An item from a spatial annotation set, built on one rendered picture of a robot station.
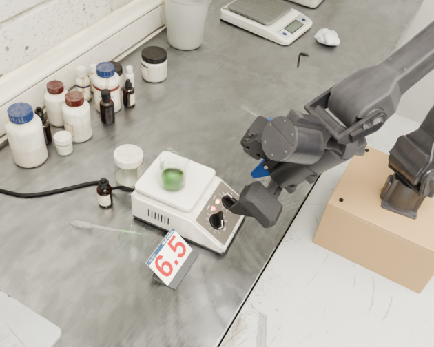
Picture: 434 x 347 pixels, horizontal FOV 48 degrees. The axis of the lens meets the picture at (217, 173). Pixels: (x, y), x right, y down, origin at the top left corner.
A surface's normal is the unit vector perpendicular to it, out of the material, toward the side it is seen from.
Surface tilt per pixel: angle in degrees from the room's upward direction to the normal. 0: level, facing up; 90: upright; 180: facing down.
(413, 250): 90
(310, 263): 0
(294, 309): 0
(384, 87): 26
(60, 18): 90
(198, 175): 0
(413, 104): 90
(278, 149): 65
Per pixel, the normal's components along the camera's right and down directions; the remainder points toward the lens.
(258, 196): 0.61, -0.37
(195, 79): 0.10, -0.70
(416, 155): -0.89, 0.25
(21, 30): 0.87, 0.40
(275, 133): -0.77, -0.07
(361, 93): -0.31, -0.54
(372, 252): -0.48, 0.59
